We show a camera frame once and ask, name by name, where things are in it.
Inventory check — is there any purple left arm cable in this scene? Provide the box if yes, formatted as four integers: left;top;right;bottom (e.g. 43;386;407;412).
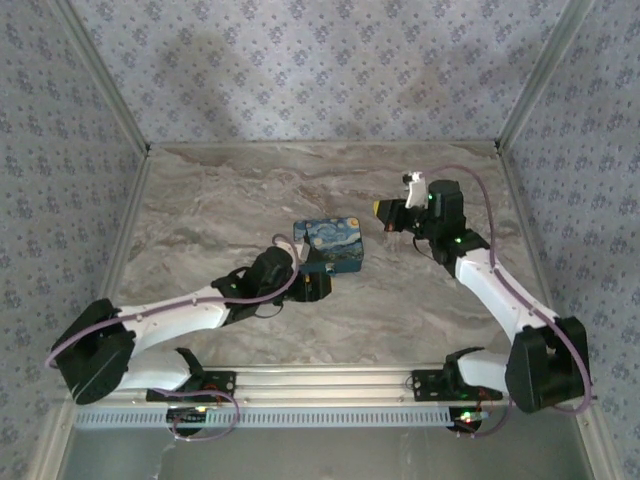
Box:
44;234;302;371

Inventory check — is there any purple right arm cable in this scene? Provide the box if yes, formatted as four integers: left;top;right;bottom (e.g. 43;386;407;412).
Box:
422;164;596;416

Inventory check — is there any blue starry night box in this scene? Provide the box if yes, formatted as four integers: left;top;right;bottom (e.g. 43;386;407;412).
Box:
293;215;365;275

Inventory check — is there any slotted grey cable duct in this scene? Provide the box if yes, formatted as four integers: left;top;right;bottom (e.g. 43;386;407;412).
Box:
74;407;454;430

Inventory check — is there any small circuit board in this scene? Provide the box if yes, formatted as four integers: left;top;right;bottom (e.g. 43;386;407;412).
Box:
448;407;489;435
166;406;210;437

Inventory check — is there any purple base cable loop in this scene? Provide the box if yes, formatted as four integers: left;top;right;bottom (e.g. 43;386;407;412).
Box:
168;388;242;442
455;398;515;439

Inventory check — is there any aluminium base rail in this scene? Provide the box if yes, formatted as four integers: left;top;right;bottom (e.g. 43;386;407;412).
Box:
107;366;506;404

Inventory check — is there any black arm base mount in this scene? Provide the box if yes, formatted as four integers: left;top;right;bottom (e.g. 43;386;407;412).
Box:
146;368;237;403
412;368;504;403

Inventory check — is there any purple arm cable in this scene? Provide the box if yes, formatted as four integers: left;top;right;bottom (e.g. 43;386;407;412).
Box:
422;164;596;416
44;234;302;371

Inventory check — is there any aluminium frame post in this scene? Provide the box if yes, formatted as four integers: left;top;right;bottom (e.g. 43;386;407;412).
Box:
52;0;152;154
494;0;599;154

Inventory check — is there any aluminium table side rail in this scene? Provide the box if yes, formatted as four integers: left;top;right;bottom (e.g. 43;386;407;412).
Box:
97;149;152;306
497;147;559;314

